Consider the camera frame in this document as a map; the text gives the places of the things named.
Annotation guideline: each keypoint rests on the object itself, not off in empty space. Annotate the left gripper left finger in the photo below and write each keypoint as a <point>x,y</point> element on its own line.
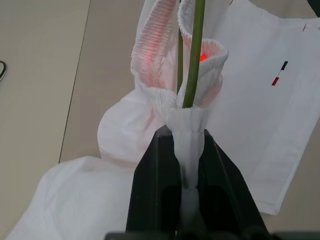
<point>155,187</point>

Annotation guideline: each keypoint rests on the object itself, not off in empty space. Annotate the green rod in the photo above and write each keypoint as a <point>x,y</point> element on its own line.
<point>197,50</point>

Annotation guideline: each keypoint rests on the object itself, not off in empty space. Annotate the white cloth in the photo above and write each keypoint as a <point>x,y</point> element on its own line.
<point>250,100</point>

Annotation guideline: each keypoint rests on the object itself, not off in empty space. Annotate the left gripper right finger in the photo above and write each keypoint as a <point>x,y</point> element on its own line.
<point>225,195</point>

